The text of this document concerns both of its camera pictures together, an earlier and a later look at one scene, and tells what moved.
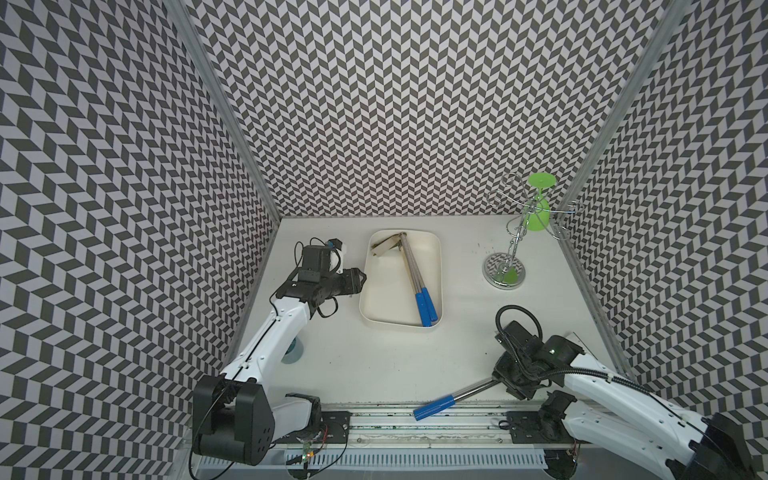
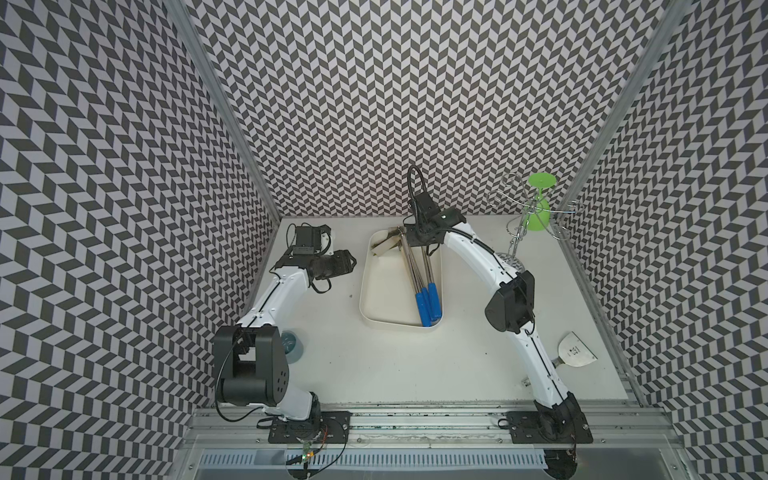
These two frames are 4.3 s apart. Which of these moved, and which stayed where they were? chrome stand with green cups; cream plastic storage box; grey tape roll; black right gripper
Moved: black right gripper
Stayed: grey tape roll; chrome stand with green cups; cream plastic storage box
